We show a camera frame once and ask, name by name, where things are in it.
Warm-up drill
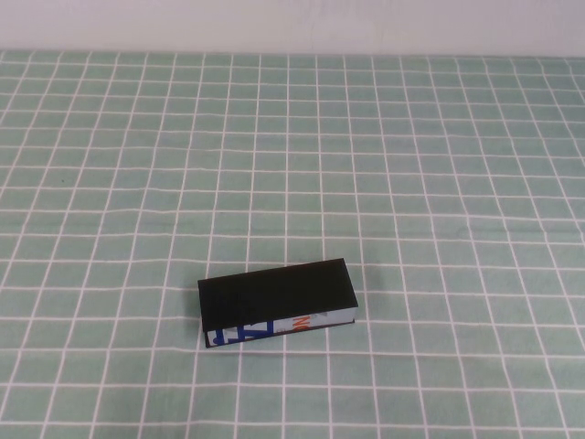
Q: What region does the black glasses case printed side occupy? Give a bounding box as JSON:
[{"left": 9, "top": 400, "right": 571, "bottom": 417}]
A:
[{"left": 197, "top": 258, "right": 358, "bottom": 351}]

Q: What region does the green white checked tablecloth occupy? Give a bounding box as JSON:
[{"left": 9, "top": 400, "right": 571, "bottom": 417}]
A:
[{"left": 0, "top": 48, "right": 585, "bottom": 439}]

